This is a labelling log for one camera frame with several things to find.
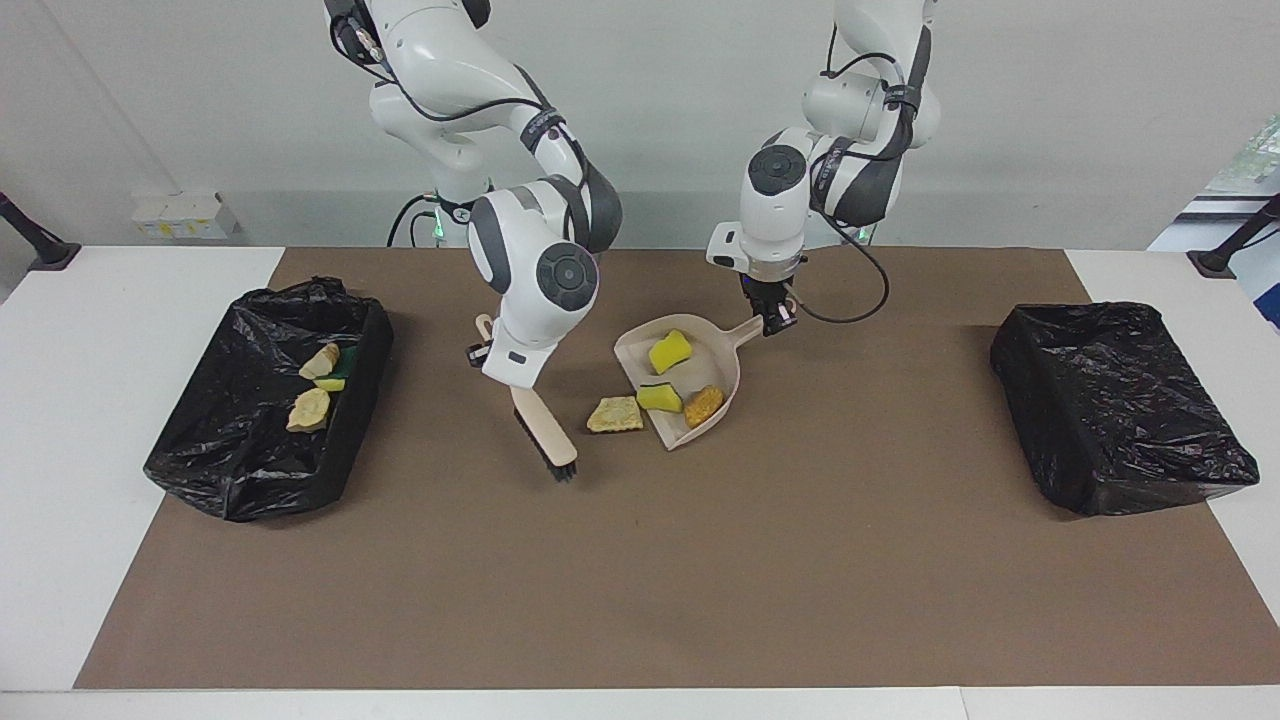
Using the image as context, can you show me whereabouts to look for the brown bread roll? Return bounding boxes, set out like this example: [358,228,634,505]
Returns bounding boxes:
[683,385,727,430]

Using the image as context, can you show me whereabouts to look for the black stand foot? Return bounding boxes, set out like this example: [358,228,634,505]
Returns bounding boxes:
[0,190,81,271]
[1188,195,1280,279]

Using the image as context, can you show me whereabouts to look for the beige hand brush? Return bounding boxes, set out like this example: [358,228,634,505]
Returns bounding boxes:
[474,314,579,484]

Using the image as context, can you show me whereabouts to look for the brown table mat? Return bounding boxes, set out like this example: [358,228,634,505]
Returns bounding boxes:
[75,247,1280,691]

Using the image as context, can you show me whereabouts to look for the beige plastic dustpan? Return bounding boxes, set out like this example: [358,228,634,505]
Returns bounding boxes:
[613,314,766,452]

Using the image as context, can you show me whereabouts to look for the black bag lined bin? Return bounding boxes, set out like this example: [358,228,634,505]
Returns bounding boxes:
[143,277,395,523]
[990,301,1261,517]

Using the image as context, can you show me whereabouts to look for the black right base cable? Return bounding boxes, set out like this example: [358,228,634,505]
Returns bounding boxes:
[387,193,441,248]

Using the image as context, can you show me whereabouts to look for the pale flaky pastry piece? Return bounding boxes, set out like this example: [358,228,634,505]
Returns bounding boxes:
[286,387,332,434]

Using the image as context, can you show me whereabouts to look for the notched yellow sponge piece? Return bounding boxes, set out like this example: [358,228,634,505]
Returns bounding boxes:
[312,345,363,393]

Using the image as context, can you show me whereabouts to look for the white wall box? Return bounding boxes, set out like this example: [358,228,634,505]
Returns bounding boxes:
[133,192,238,241]

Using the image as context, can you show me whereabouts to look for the large yellow sponge piece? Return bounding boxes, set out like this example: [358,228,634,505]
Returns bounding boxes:
[648,329,695,376]

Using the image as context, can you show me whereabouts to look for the pale bread chunk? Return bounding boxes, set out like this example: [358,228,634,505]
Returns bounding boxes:
[585,395,646,435]

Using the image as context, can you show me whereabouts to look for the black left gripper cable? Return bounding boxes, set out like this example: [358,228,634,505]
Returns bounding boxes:
[785,20,936,325]

